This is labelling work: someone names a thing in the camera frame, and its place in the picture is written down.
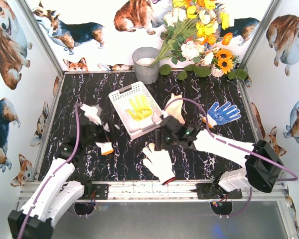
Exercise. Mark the grey metal bucket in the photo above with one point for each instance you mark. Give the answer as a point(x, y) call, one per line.
point(145, 65)

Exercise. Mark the blue dotted work glove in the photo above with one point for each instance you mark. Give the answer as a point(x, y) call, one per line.
point(221, 114)

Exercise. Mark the cream glove red cuff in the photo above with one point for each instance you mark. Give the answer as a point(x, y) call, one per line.
point(159, 164)

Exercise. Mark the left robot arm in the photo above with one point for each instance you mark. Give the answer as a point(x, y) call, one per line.
point(63, 185)

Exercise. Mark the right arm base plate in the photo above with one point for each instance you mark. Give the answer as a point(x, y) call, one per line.
point(211, 191)

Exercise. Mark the aluminium front rail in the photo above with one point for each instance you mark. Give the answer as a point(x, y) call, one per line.
point(179, 191)

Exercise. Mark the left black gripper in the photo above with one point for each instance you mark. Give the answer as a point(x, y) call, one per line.
point(99, 133)

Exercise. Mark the white glove blue finger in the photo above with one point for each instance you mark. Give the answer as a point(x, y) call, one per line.
point(105, 147)

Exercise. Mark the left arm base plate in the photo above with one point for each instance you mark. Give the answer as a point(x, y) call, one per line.
point(96, 191)

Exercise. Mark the yellow coated work glove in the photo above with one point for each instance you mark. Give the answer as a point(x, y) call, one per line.
point(140, 108)

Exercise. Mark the cream knit glove pair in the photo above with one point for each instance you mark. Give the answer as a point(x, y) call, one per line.
point(175, 108)

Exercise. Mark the white plastic storage basket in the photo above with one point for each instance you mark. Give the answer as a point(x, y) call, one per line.
point(120, 100)

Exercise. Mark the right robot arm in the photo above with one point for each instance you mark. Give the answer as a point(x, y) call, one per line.
point(260, 165)

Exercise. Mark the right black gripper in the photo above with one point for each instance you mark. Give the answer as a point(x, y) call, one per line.
point(161, 136)

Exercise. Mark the small sunflower pot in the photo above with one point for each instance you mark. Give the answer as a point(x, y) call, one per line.
point(224, 62)

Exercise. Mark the artificial flower bouquet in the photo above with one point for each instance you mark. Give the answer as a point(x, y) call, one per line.
point(192, 28)

